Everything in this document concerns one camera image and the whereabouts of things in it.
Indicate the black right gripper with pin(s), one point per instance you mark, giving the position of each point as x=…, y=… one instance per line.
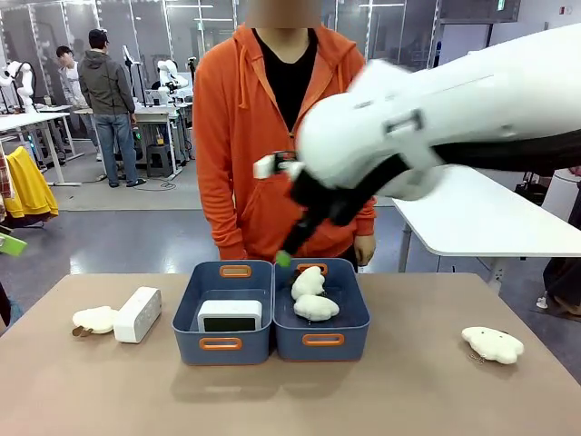
x=327, y=200

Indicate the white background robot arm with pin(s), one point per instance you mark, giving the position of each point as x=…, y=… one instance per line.
x=20, y=84

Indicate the person's right forearm orange sleeve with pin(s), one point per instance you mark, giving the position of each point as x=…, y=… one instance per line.
x=222, y=218

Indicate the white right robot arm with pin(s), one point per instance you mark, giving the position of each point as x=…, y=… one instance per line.
x=454, y=109

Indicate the person's left forearm orange sleeve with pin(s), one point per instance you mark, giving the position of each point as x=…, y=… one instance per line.
x=367, y=218

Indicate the white digital clock dark screen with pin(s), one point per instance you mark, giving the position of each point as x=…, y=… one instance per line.
x=229, y=313

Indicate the person's left hand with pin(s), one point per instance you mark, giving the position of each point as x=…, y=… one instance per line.
x=364, y=250

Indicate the white cloud plush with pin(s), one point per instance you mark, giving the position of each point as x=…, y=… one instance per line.
x=308, y=281
x=315, y=308

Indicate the person in orange hoodie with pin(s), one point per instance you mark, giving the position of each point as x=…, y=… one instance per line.
x=245, y=136

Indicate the dark grey step stool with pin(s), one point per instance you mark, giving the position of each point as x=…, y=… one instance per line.
x=160, y=161

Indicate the white side table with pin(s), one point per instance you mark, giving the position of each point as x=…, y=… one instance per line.
x=481, y=218

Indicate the white background desk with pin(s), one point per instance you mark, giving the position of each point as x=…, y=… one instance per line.
x=159, y=118

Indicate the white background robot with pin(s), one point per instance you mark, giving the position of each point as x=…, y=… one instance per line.
x=170, y=79

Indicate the white plush with face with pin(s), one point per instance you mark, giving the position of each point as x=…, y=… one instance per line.
x=492, y=345

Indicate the white plush brown tag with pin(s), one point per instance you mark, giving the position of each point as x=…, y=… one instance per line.
x=95, y=320

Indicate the man in grey hoodie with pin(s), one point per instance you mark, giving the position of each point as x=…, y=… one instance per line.
x=109, y=100

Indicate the white round bin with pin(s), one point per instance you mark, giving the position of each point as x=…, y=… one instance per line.
x=563, y=195

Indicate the seated person dark trousers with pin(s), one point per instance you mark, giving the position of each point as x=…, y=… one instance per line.
x=563, y=281

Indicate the man in white shirt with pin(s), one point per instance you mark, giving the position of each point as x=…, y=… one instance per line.
x=72, y=86

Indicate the yellow jacket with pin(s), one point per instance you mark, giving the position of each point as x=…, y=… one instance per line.
x=29, y=186

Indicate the green white flat object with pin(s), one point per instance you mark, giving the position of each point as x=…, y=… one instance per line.
x=12, y=243

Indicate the white long workbench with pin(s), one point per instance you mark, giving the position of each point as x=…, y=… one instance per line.
x=32, y=122

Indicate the plaid shirt person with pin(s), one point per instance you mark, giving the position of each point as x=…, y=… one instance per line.
x=4, y=181

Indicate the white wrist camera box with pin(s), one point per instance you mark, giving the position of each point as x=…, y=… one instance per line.
x=268, y=165

